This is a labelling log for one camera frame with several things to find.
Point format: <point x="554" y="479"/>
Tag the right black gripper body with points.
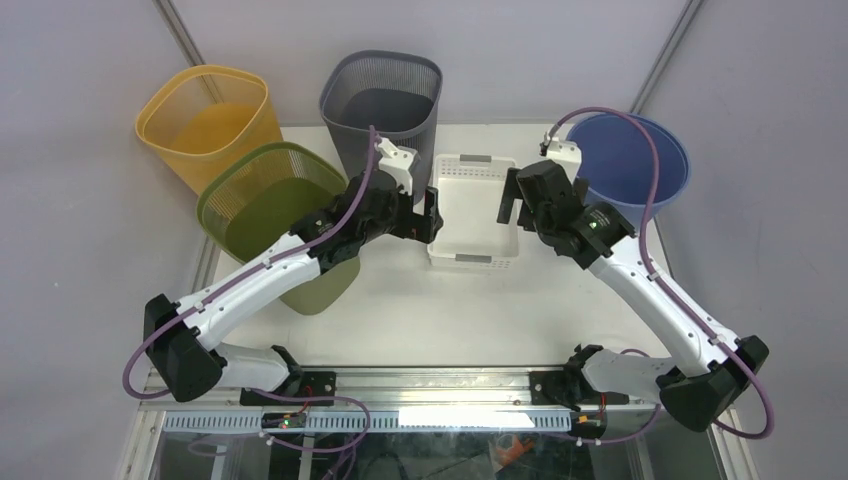
<point x="529" y="220"/>

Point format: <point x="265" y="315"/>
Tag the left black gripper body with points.
<point x="400" y="221"/>

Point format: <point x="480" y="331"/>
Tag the white perforated plastic basket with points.
<point x="470" y="189"/>

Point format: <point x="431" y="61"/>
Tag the blue plastic bucket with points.
<point x="618" y="163"/>

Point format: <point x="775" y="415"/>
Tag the grey mesh waste bin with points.
<point x="397" y="94"/>

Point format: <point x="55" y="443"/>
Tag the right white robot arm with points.
<point x="708" y="366"/>

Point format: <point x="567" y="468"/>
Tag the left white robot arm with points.
<point x="184" y="340"/>

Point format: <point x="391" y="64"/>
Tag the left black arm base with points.
<point x="299" y="384"/>

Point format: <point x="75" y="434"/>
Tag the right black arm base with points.
<point x="566" y="386"/>

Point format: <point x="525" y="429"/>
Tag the green mesh waste bin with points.
<point x="257" y="199"/>

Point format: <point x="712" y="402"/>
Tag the yellow mesh waste bin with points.
<point x="205" y="119"/>

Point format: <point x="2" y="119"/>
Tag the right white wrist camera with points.
<point x="562" y="152"/>

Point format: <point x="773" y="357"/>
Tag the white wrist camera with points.
<point x="397" y="162"/>
<point x="562" y="152"/>

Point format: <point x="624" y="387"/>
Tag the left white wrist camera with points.
<point x="397" y="162"/>

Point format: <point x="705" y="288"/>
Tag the aluminium mounting rail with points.
<point x="382" y="388"/>

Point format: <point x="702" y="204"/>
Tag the white slotted cable duct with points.
<point x="404" y="420"/>

